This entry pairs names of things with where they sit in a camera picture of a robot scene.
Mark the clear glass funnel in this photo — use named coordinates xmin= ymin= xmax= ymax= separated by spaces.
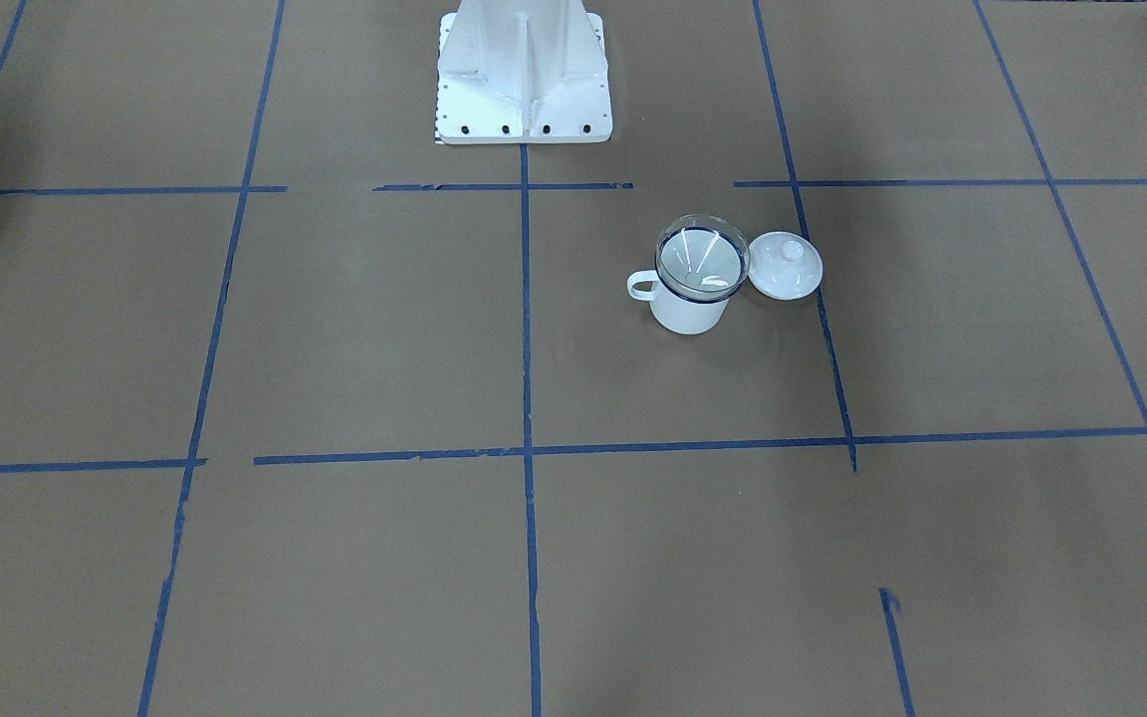
xmin=654 ymin=213 xmax=750 ymax=304

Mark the white mug lid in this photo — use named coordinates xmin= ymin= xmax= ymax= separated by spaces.
xmin=748 ymin=231 xmax=824 ymax=301

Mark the white enamel mug blue rim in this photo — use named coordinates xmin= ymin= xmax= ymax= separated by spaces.
xmin=625 ymin=265 xmax=733 ymax=336

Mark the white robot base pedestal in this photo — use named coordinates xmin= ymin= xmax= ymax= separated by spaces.
xmin=434 ymin=1 xmax=614 ymax=145

